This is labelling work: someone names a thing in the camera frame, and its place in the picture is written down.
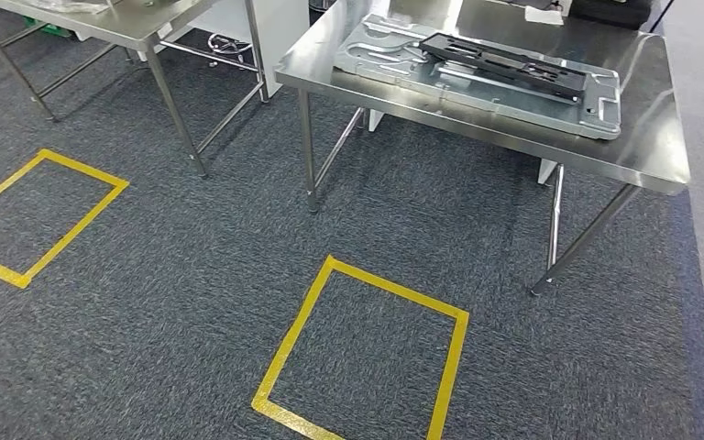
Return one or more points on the stamped metal plate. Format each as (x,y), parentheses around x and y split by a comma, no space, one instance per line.
(498,103)

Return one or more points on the stainless steel side table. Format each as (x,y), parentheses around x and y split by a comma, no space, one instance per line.
(145,27)

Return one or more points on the chrome chair base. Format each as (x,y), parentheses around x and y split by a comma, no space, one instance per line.
(230,48)

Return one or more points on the black plastic panel part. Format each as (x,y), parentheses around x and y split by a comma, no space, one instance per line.
(510,64)

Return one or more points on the white cabinet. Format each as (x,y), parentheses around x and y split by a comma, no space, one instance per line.
(279,36)

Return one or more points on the green crate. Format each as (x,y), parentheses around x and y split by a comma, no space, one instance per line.
(45,27)

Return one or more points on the black bag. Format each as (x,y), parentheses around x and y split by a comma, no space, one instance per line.
(613,12)

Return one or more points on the stainless steel workbench table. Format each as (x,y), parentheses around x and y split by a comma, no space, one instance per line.
(643,91)

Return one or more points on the clear plastic bag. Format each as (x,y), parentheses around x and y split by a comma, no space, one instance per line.
(66,6)

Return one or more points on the white paper sheet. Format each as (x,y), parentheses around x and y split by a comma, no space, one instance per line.
(543,15)

